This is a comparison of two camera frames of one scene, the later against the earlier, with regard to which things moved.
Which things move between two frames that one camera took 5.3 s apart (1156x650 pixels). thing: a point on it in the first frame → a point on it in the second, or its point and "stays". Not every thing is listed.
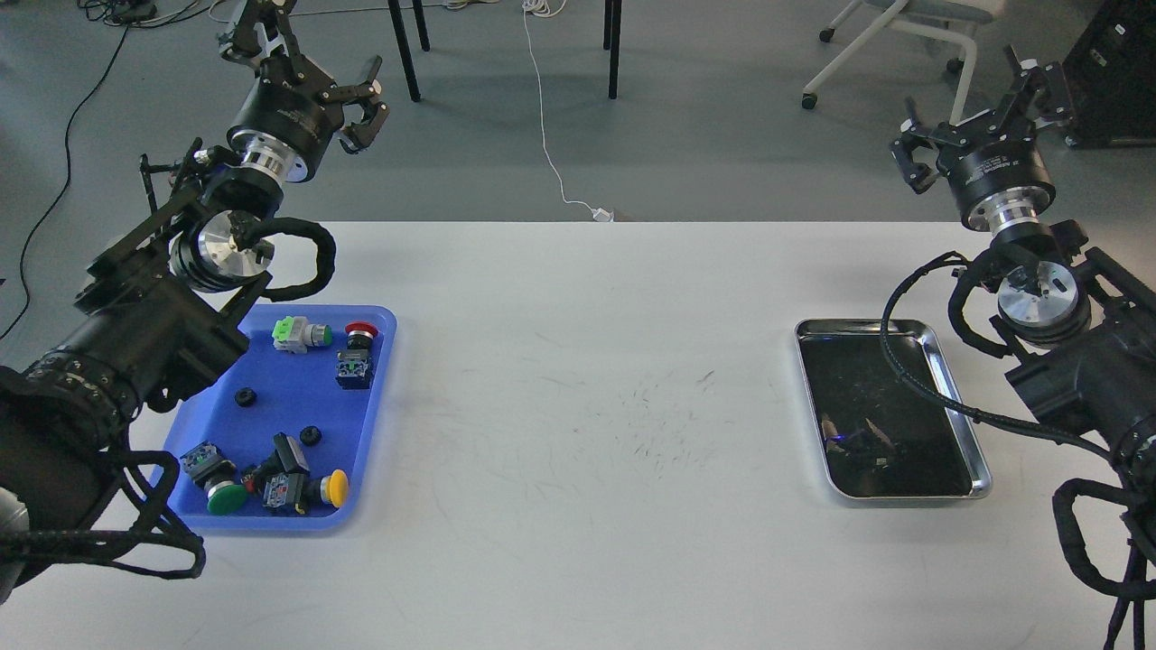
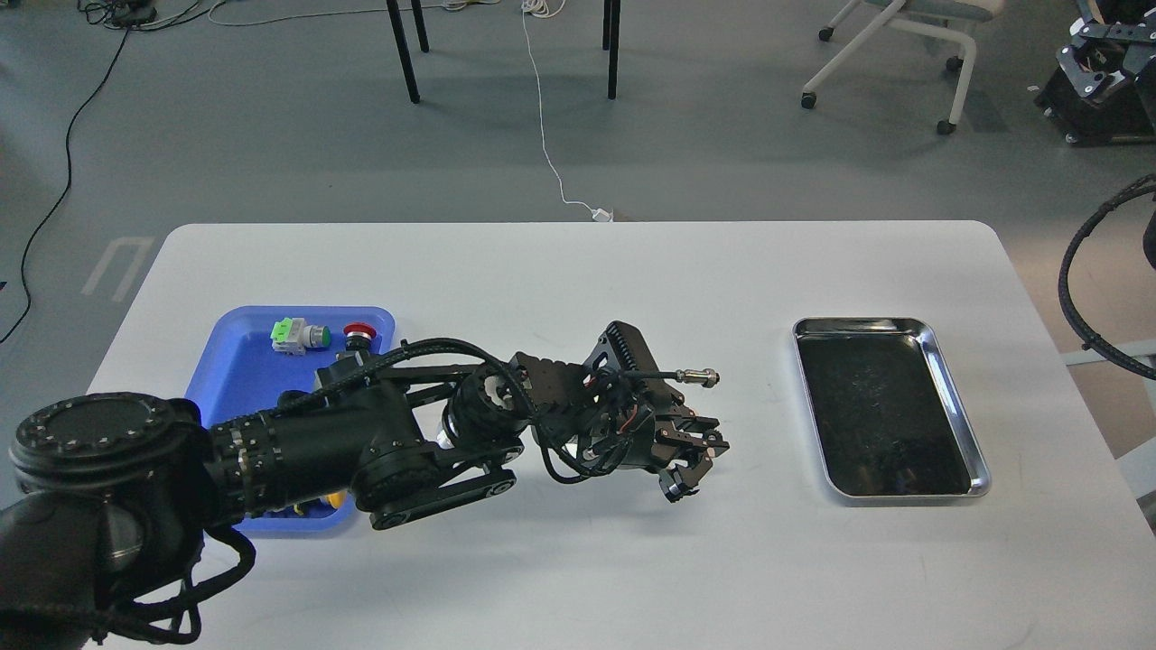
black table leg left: [395, 12] stays
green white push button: [293, 335] stays
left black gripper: [294, 109] → [625, 437]
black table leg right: [611, 38] stays
